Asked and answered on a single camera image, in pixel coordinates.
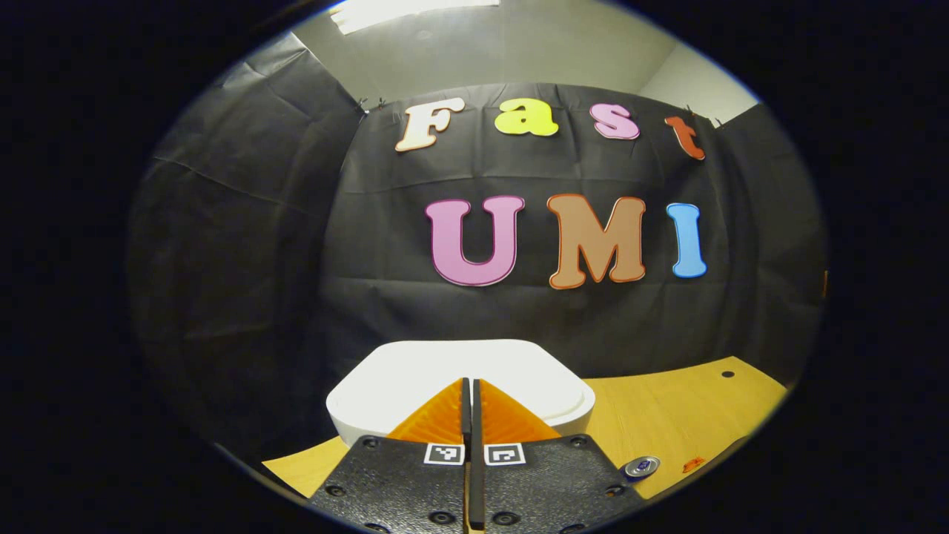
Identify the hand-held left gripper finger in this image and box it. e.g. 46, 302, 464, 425
470, 378, 647, 534
308, 377, 472, 534

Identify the white desktop garbage bin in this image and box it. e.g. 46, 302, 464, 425
326, 339, 596, 448

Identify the blue pop can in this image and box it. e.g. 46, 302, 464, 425
621, 455, 661, 481

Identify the black backdrop cloth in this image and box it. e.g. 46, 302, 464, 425
126, 33, 827, 461

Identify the ceiling light panel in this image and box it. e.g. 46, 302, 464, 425
330, 0, 501, 36

